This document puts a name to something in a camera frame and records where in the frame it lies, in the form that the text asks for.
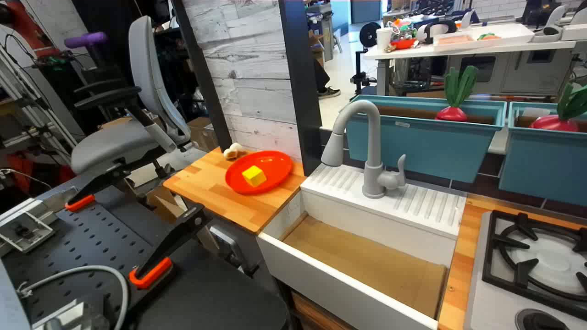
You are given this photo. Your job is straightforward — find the small white object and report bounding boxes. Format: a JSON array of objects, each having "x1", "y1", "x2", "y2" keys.
[{"x1": 221, "y1": 141, "x2": 247, "y2": 161}]

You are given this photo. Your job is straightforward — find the orange round plate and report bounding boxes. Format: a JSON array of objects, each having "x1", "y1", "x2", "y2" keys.
[{"x1": 223, "y1": 148, "x2": 294, "y2": 196}]

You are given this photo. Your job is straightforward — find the yellow block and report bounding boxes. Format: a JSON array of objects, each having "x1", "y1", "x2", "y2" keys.
[{"x1": 239, "y1": 165, "x2": 267, "y2": 188}]

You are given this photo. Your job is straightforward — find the grey toy faucet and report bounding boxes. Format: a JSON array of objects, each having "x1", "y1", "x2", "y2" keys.
[{"x1": 318, "y1": 97, "x2": 408, "y2": 199}]

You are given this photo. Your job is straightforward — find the wooden countertop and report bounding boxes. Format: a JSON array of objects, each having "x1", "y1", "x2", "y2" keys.
[{"x1": 161, "y1": 146, "x2": 305, "y2": 234}]

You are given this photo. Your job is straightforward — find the seated person dark trousers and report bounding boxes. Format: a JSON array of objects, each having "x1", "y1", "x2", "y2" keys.
[{"x1": 311, "y1": 56, "x2": 342, "y2": 99}]

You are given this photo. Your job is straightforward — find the cardboard box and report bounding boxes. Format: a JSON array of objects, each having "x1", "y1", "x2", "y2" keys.
[{"x1": 184, "y1": 115, "x2": 216, "y2": 152}]

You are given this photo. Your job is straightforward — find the black printer stand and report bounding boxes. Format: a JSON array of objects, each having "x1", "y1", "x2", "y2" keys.
[{"x1": 351, "y1": 45, "x2": 381, "y2": 95}]

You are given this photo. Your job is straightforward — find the teal planter box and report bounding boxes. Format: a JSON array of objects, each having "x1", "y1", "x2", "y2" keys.
[
  {"x1": 496, "y1": 99, "x2": 587, "y2": 207},
  {"x1": 344, "y1": 93, "x2": 507, "y2": 185}
]

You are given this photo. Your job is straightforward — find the white toy sink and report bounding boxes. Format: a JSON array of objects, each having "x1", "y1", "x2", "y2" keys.
[{"x1": 254, "y1": 163, "x2": 467, "y2": 330}]

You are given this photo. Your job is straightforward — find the black filament spool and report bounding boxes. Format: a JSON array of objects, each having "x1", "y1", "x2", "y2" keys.
[{"x1": 357, "y1": 20, "x2": 381, "y2": 49}]

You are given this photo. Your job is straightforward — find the white cup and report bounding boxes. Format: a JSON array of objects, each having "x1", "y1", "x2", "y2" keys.
[{"x1": 375, "y1": 25, "x2": 393, "y2": 53}]

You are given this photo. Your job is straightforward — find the red bowl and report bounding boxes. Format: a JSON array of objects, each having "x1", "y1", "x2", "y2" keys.
[{"x1": 390, "y1": 34, "x2": 417, "y2": 51}]

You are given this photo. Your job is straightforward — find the grey office chair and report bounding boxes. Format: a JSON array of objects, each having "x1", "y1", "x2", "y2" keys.
[{"x1": 61, "y1": 14, "x2": 206, "y2": 185}]

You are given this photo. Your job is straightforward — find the red radish toy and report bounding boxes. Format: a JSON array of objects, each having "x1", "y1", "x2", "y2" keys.
[
  {"x1": 527, "y1": 80, "x2": 587, "y2": 133},
  {"x1": 434, "y1": 64, "x2": 480, "y2": 122}
]

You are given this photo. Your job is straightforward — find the wooden stove counter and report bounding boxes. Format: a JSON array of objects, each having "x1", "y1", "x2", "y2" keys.
[{"x1": 436, "y1": 192, "x2": 587, "y2": 330}]

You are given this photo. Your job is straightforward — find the white background table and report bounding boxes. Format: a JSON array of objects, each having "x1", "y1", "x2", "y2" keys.
[{"x1": 364, "y1": 34, "x2": 587, "y2": 97}]

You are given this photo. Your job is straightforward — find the purple padded roller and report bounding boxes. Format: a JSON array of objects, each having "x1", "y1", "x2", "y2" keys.
[{"x1": 61, "y1": 31, "x2": 109, "y2": 51}]

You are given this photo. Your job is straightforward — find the grey toy stove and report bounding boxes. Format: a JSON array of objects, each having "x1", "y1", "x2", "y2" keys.
[{"x1": 463, "y1": 209, "x2": 587, "y2": 330}]

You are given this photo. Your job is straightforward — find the black frame post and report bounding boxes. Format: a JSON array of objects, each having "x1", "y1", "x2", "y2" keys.
[
  {"x1": 170, "y1": 0, "x2": 234, "y2": 152},
  {"x1": 276, "y1": 0, "x2": 324, "y2": 177}
]

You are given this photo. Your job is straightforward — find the grey wood wall panel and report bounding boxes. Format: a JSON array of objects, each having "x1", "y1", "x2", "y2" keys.
[{"x1": 181, "y1": 0, "x2": 304, "y2": 163}]

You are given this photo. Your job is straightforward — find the black clamp orange handle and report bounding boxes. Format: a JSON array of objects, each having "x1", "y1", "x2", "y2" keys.
[
  {"x1": 126, "y1": 205, "x2": 208, "y2": 291},
  {"x1": 61, "y1": 163, "x2": 133, "y2": 214}
]

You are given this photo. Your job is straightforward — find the grey cable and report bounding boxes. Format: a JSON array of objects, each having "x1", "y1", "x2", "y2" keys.
[{"x1": 16, "y1": 264, "x2": 131, "y2": 330}]

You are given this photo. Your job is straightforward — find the silver metal bracket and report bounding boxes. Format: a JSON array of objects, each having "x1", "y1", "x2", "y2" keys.
[{"x1": 0, "y1": 209, "x2": 56, "y2": 254}]

